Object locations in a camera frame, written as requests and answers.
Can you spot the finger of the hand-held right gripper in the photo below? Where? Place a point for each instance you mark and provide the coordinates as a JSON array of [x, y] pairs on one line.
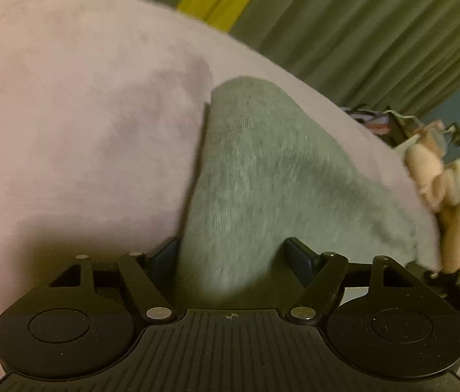
[[454, 290]]

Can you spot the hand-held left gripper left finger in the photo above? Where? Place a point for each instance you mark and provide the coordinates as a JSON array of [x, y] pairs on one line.
[[165, 261]]

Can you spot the black box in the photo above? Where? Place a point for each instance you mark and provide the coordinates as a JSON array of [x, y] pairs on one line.
[[401, 130]]

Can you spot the pink bed blanket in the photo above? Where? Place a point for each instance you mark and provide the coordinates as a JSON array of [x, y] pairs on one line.
[[70, 130]]

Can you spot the beige plush toy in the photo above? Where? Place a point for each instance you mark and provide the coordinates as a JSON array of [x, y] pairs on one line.
[[458, 196]]

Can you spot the purple bag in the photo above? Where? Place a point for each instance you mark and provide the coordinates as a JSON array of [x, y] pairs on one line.
[[366, 120]]

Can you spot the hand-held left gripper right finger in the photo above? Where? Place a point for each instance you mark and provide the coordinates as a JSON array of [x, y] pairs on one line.
[[299, 259]]

